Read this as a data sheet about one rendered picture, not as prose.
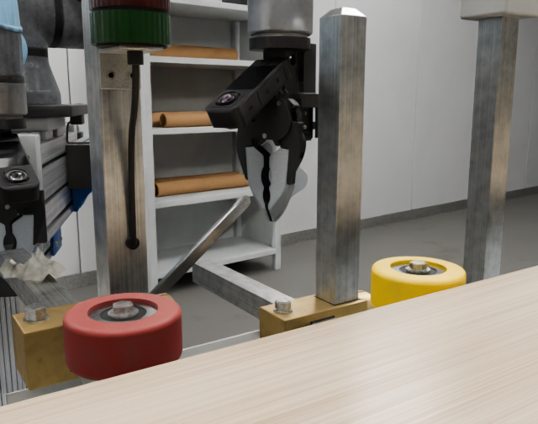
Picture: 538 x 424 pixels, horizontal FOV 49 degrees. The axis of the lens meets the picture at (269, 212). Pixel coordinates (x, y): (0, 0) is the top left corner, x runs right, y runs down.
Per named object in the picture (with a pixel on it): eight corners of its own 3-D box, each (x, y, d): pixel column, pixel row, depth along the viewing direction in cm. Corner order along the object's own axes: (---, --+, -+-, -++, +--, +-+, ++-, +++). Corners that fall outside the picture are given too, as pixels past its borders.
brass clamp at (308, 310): (255, 347, 66) (255, 304, 65) (347, 322, 74) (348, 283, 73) (287, 368, 61) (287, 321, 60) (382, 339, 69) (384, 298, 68)
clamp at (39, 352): (15, 368, 51) (11, 313, 50) (160, 335, 59) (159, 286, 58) (29, 395, 47) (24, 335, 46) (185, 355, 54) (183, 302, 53)
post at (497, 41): (452, 347, 85) (472, 19, 76) (474, 339, 87) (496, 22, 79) (478, 358, 81) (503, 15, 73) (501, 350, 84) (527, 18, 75)
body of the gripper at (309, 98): (329, 142, 72) (330, 40, 70) (288, 147, 65) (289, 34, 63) (277, 140, 77) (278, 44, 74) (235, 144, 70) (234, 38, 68)
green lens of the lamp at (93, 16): (81, 46, 46) (79, 17, 46) (153, 50, 49) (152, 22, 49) (106, 40, 41) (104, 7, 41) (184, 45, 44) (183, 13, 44)
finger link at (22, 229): (29, 269, 83) (23, 205, 82) (38, 280, 79) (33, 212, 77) (4, 273, 82) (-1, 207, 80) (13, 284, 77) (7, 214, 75)
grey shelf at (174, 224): (115, 279, 348) (101, 2, 318) (238, 254, 404) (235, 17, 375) (151, 299, 314) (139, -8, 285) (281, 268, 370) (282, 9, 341)
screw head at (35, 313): (20, 318, 49) (18, 304, 49) (46, 313, 51) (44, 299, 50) (25, 325, 48) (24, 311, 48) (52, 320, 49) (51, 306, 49)
